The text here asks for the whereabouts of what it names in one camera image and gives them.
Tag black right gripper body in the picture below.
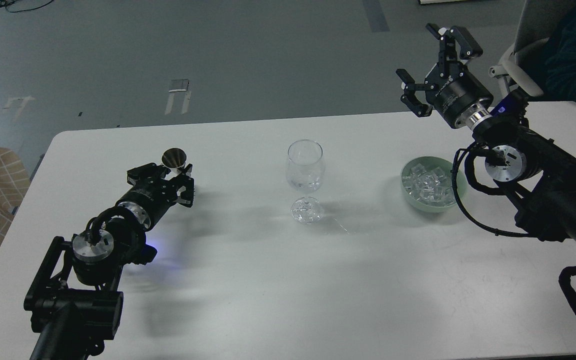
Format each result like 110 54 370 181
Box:
424 63 494 129

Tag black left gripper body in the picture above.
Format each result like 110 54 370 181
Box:
115 180 184 231

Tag steel double jigger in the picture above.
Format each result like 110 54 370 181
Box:
161 148 194 176

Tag clear wine glass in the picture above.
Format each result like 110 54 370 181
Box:
285 139 326 224

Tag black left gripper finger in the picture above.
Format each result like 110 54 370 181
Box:
126 162 169 188
175 175 195 208

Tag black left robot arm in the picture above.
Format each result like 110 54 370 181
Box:
23 161 195 360

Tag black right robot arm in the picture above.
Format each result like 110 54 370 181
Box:
396 23 576 316

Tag green bowl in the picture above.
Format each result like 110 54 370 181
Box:
398 156 467 214

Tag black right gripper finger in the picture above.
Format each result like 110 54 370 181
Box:
426 23 483 78
395 68 436 117

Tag white office chair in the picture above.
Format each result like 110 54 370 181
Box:
488 0 576 101

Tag clear ice cubes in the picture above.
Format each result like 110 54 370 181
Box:
401 162 457 207

